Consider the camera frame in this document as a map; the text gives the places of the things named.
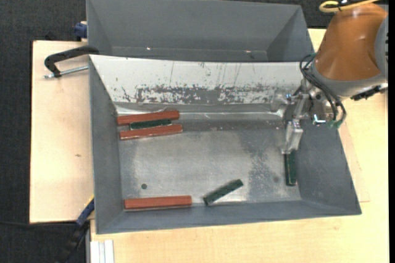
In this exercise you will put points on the red-brown flat block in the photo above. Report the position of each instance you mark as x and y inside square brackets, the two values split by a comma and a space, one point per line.
[157, 202]
[151, 131]
[148, 117]

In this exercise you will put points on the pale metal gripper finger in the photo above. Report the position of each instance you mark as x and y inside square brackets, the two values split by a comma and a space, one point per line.
[287, 139]
[297, 136]

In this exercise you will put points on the grey metal bin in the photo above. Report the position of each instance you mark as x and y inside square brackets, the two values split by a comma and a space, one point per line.
[197, 160]

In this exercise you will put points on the dark green flat block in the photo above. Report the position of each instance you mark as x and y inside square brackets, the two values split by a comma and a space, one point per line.
[150, 124]
[222, 191]
[290, 170]

